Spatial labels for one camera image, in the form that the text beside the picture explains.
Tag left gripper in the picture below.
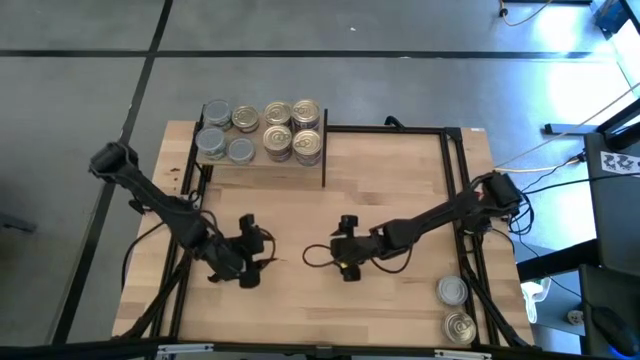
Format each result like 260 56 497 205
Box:
219 213 289 290

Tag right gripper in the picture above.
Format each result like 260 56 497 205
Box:
329 214 377 282

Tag wooden raised shelf platform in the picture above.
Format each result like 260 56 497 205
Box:
185 103 330 190

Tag wooden shelf board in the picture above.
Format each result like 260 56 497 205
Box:
196 110 326 170

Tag black front crossbar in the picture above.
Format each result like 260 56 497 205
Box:
0 337 640 360

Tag white green floor object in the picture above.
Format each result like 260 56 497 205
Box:
519 277 552 325

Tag grey floor object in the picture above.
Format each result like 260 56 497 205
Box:
0 212 39 234

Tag black desk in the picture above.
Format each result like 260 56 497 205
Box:
516 130 640 360

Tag white marker sheet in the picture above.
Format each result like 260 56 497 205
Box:
599 149 640 177

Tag black computer mouse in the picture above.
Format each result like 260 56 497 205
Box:
589 305 640 357

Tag black metal stand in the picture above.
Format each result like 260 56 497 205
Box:
597 97 640 151

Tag blue box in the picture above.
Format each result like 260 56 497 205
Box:
592 0 632 37

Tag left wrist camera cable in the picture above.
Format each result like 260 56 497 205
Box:
199 209 279 267

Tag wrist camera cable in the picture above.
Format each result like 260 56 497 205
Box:
199 209 279 267
301 242 416 275

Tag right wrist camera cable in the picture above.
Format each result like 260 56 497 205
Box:
301 242 416 275

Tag black aluminium table frame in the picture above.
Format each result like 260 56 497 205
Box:
113 124 535 350

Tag black arm base cable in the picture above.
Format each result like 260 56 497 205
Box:
119 219 169 294

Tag black cable bundle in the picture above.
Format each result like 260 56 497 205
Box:
507 199 536 251

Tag yellow floor cable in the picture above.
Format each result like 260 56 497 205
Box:
493 162 581 175
498 0 554 28

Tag beige diagonal cable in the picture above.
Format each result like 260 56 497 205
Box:
492 82 640 169

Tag black power cable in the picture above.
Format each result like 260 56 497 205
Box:
519 172 640 196
542 152 587 177

